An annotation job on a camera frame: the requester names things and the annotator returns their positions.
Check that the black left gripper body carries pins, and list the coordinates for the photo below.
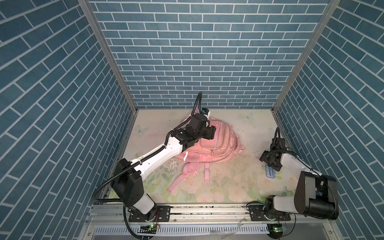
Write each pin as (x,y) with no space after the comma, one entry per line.
(207,133)

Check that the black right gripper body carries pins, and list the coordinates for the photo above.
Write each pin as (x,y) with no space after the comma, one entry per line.
(266,156)

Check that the blue pencil case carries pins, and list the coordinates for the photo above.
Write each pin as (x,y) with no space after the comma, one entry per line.
(270,172)

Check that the pink student backpack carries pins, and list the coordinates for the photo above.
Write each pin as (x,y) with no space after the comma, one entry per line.
(225,145)

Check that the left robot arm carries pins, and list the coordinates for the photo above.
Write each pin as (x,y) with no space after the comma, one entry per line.
(129,185)

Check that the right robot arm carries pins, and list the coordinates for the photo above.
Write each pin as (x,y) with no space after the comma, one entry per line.
(316,194)

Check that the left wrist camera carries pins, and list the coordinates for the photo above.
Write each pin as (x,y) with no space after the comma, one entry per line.
(206,112)

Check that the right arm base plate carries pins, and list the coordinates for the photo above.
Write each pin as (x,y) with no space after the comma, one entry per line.
(263,213)

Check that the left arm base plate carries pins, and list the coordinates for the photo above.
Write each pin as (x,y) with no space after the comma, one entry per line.
(157,214)

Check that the aluminium front rail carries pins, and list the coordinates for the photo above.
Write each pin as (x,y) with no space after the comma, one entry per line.
(232,221)

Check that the right corner aluminium post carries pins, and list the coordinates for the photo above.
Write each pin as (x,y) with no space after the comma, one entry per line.
(318,30)

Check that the corner aluminium post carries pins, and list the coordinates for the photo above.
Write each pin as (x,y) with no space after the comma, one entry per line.
(92,20)
(318,30)

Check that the left corner aluminium post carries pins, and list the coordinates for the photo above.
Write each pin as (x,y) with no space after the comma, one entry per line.
(92,20)

